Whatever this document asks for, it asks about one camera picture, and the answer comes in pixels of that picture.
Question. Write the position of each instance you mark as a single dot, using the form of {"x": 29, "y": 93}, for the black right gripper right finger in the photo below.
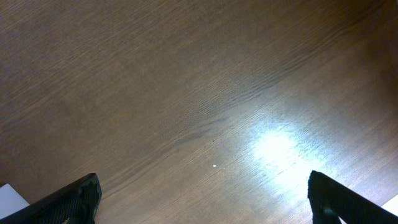
{"x": 333, "y": 203}

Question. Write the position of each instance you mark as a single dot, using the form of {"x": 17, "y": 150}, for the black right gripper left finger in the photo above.
{"x": 75, "y": 203}

